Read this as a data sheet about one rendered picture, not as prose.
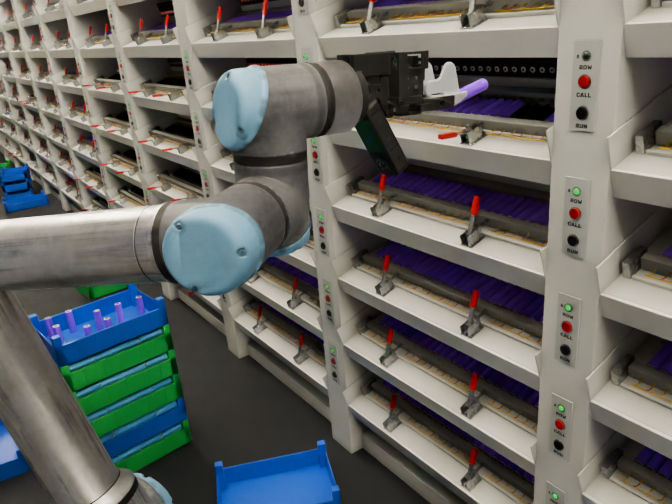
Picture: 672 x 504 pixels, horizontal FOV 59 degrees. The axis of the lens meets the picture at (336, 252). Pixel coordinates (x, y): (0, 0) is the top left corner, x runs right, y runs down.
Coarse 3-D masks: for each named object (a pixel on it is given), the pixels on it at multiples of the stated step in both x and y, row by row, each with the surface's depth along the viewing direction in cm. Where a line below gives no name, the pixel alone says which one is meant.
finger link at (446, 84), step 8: (448, 64) 83; (448, 72) 83; (432, 80) 82; (440, 80) 83; (448, 80) 83; (456, 80) 84; (424, 88) 82; (432, 88) 82; (440, 88) 83; (448, 88) 84; (456, 88) 85; (432, 96) 82; (440, 96) 82; (456, 96) 84; (464, 96) 86; (456, 104) 85
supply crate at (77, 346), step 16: (128, 288) 178; (96, 304) 173; (112, 304) 176; (128, 304) 180; (144, 304) 177; (160, 304) 165; (32, 320) 160; (64, 320) 168; (80, 320) 171; (112, 320) 172; (128, 320) 159; (144, 320) 162; (160, 320) 166; (48, 336) 165; (64, 336) 165; (80, 336) 164; (96, 336) 154; (112, 336) 157; (128, 336) 160; (64, 352) 150; (80, 352) 152; (96, 352) 155
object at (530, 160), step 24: (360, 144) 130; (408, 144) 117; (432, 144) 111; (456, 144) 107; (480, 144) 103; (504, 144) 100; (528, 144) 98; (552, 144) 90; (480, 168) 104; (504, 168) 100; (528, 168) 95
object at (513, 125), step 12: (420, 120) 118; (432, 120) 116; (444, 120) 113; (456, 120) 111; (468, 120) 108; (480, 120) 106; (492, 120) 104; (504, 120) 102; (516, 120) 101; (528, 120) 99; (516, 132) 101; (528, 132) 99; (540, 132) 97
